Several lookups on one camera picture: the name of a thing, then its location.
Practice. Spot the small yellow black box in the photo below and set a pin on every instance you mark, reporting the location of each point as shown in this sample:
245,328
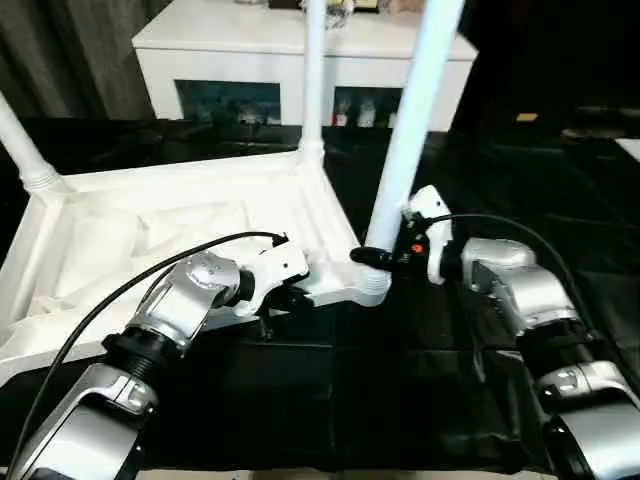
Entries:
365,4

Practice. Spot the flat white board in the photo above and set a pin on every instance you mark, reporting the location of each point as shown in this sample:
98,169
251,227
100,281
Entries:
629,149

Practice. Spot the small yellow label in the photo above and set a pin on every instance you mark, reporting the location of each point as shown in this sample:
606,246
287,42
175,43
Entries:
526,117

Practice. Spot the black mat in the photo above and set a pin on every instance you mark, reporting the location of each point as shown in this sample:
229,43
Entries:
375,390

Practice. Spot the dark object on cabinet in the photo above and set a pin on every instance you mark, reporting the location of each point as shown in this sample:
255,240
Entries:
337,17

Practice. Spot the white cabinet with glass doors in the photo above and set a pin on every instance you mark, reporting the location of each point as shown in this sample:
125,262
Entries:
225,50

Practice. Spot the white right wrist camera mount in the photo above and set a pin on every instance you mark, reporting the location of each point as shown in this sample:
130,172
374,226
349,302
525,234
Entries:
427,200

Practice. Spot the white plastic table leg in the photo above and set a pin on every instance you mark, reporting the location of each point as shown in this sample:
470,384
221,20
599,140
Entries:
420,115
22,145
314,75

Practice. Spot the brown plush toy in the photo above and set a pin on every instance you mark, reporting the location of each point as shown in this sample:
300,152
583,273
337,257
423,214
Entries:
405,5

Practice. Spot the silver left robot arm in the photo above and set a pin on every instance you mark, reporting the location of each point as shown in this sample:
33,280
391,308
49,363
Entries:
175,300

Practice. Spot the black horizontal bar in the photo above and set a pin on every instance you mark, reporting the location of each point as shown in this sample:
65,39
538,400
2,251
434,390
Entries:
607,111

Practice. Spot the white plastic table top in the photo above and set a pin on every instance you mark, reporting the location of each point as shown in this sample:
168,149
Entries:
125,210

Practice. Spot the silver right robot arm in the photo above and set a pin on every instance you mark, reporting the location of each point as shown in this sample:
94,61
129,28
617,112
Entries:
530,295

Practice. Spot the small red white figurine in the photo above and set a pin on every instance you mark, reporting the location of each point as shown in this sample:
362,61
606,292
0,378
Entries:
341,117

